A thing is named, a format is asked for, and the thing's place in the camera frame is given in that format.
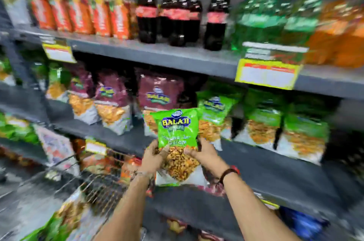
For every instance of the person's right hand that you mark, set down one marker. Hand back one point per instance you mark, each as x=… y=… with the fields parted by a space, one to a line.
x=209 y=158

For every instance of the person's left hand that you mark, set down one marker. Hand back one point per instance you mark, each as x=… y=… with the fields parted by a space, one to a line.
x=150 y=161

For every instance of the person's right thumb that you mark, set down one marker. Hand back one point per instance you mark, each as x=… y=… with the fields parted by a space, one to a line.
x=191 y=151

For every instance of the person's left thumb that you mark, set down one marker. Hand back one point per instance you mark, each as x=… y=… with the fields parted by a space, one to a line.
x=164 y=153

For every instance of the green snack mix packet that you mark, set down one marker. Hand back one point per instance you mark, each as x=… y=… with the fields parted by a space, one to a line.
x=177 y=132

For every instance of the person's right forearm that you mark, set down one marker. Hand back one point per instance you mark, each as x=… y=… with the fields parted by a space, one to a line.
x=250 y=209

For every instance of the person's left forearm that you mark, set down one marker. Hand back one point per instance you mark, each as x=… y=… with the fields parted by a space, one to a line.
x=128 y=209

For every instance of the dark wrist band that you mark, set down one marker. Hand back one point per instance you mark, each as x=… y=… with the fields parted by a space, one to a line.
x=227 y=173

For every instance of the green shelved snack packet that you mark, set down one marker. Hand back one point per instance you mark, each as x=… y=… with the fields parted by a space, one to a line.
x=58 y=81
x=263 y=124
x=216 y=112
x=305 y=138

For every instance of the maroon snack packet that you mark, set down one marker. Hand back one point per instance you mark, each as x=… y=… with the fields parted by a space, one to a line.
x=82 y=93
x=159 y=93
x=112 y=101

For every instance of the grey metal store shelving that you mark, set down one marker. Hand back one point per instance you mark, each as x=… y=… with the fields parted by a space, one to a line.
x=176 y=57

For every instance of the white printed snack packet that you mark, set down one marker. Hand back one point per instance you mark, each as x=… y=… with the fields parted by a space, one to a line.
x=57 y=147

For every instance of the large yellow price tag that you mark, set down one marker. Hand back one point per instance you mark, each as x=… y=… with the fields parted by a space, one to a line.
x=268 y=74

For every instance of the green packet in cart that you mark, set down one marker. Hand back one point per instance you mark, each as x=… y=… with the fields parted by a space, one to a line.
x=61 y=218

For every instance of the white shelf label strip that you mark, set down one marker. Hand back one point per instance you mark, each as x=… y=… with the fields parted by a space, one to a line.
x=274 y=50

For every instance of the blue packet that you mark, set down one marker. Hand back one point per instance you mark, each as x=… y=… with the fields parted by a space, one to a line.
x=304 y=223

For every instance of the dark cola bottle red cap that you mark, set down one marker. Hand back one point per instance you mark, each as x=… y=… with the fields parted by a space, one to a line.
x=146 y=13
x=179 y=16
x=165 y=16
x=195 y=16
x=216 y=19

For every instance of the small yellow price tag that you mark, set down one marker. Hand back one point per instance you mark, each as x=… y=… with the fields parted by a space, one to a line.
x=59 y=52

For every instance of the green soda bottle blue cap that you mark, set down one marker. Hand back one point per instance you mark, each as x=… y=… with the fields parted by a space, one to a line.
x=301 y=19
x=256 y=19

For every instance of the row of orange packets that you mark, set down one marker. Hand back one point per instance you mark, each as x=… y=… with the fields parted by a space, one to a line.
x=81 y=16

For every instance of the orange soda bottle blue cap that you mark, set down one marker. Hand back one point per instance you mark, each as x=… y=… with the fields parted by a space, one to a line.
x=338 y=33

